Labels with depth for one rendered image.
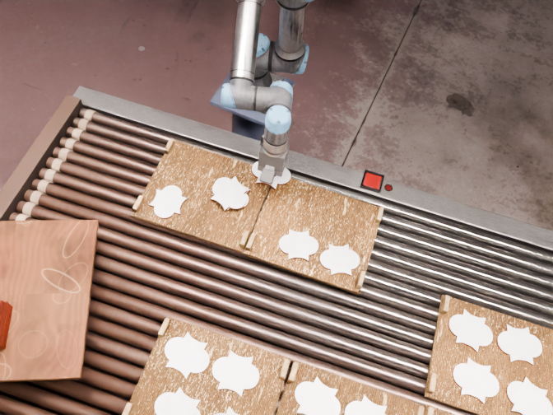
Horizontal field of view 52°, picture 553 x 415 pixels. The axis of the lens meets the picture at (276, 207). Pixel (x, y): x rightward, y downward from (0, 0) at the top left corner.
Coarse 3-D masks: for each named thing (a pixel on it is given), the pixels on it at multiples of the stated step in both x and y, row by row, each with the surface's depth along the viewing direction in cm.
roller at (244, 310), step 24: (96, 264) 187; (120, 264) 187; (168, 288) 185; (192, 288) 185; (240, 312) 183; (264, 312) 183; (312, 336) 181; (336, 336) 181; (384, 360) 179; (408, 360) 179
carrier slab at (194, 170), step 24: (168, 168) 206; (192, 168) 207; (216, 168) 208; (240, 168) 209; (144, 192) 200; (192, 192) 202; (264, 192) 204; (144, 216) 195; (192, 216) 197; (216, 216) 198; (240, 216) 199; (216, 240) 193
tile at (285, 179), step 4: (256, 164) 194; (252, 168) 193; (256, 168) 193; (252, 172) 193; (256, 172) 192; (260, 172) 192; (284, 172) 193; (288, 172) 193; (256, 176) 191; (276, 176) 192; (284, 176) 192; (288, 176) 192; (276, 180) 191; (280, 180) 191; (284, 180) 191; (288, 180) 191; (268, 184) 190; (272, 184) 190; (276, 184) 190; (280, 184) 191; (284, 184) 191; (272, 188) 190
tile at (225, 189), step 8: (216, 184) 201; (224, 184) 201; (232, 184) 201; (216, 192) 199; (224, 192) 200; (232, 192) 200; (240, 192) 200; (216, 200) 198; (224, 200) 198; (232, 200) 198; (240, 200) 198; (224, 208) 196; (232, 208) 197; (240, 208) 198
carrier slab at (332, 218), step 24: (288, 192) 205; (312, 192) 206; (264, 216) 199; (288, 216) 200; (312, 216) 201; (336, 216) 202; (360, 216) 203; (264, 240) 194; (336, 240) 197; (360, 240) 197; (288, 264) 191; (312, 264) 191; (360, 264) 193
